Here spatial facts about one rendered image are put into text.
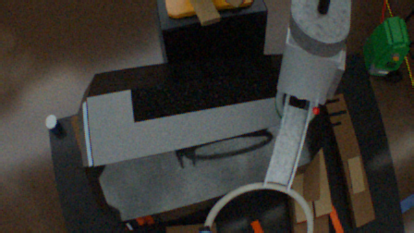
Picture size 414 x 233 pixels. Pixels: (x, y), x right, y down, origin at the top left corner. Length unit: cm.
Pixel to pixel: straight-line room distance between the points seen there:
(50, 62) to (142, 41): 79
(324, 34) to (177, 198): 122
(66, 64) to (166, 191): 156
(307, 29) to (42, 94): 245
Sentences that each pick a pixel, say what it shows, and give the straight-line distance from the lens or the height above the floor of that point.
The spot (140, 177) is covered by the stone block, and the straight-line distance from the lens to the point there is 231.
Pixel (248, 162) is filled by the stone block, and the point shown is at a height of 76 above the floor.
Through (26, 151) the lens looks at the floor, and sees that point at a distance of 345.
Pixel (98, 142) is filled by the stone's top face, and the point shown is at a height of 87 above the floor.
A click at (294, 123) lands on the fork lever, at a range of 213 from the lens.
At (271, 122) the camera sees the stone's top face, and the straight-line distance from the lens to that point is 228.
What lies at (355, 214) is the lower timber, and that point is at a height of 12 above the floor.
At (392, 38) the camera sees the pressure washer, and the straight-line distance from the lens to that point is 313.
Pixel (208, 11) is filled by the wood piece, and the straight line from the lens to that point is 257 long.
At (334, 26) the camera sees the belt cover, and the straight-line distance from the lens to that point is 153.
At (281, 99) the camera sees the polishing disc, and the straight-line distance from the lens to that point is 229.
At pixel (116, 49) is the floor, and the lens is 349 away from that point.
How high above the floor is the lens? 301
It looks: 70 degrees down
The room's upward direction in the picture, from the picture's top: 6 degrees counter-clockwise
